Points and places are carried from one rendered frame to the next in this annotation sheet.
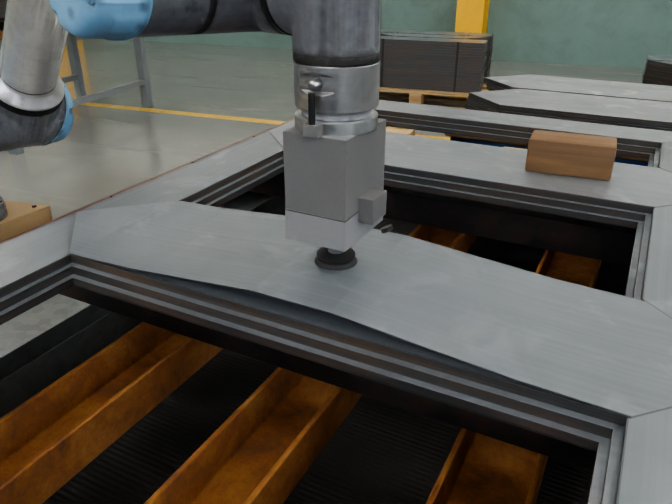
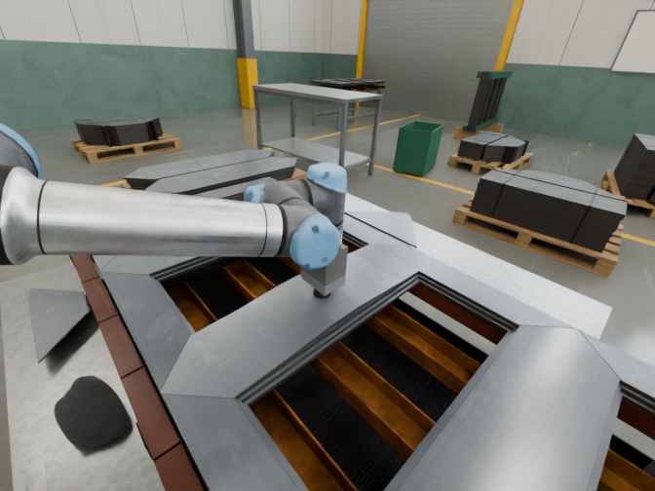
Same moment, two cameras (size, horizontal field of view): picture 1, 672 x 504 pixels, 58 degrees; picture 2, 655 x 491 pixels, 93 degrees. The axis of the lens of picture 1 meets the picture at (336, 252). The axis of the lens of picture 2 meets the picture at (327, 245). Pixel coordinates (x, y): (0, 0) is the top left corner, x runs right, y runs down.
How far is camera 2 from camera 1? 0.68 m
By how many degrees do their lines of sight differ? 62
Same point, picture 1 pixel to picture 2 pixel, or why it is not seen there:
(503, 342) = (384, 276)
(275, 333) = (346, 328)
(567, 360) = (395, 269)
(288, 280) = (332, 309)
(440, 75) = not seen: outside the picture
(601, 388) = (407, 269)
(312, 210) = (334, 278)
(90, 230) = (203, 385)
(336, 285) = (342, 297)
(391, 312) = (364, 291)
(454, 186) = not seen: hidden behind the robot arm
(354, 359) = (369, 312)
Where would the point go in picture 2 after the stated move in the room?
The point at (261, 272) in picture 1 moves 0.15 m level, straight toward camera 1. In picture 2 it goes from (320, 316) to (390, 328)
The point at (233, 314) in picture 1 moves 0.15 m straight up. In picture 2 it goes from (331, 336) to (334, 282)
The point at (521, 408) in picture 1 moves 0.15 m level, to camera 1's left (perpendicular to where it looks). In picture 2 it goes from (404, 286) to (396, 326)
